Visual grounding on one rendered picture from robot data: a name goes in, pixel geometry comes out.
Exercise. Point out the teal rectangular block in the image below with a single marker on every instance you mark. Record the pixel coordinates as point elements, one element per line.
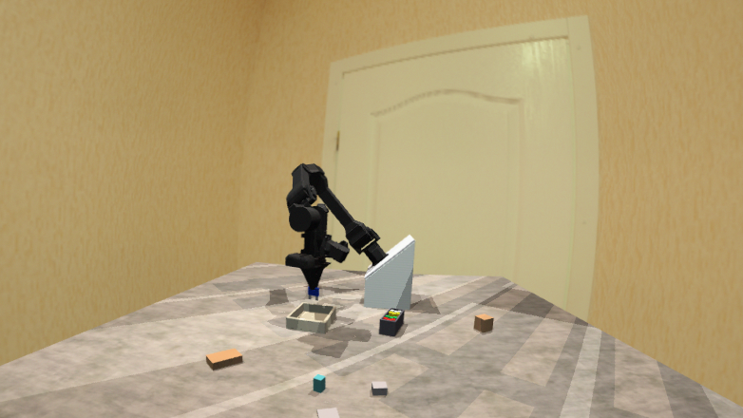
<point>319,383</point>

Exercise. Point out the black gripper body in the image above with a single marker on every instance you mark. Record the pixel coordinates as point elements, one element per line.
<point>309,256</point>

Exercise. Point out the small tan cube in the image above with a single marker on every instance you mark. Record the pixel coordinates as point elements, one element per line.
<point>483,323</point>

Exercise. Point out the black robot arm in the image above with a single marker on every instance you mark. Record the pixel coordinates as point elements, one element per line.
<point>309,180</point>

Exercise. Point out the orange rectangular block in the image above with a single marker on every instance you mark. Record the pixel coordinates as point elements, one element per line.
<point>223,359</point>

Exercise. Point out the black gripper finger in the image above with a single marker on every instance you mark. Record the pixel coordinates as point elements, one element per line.
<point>310,275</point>
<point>319,272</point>

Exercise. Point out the cream shallow square tray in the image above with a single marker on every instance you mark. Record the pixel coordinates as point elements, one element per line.
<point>312,318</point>

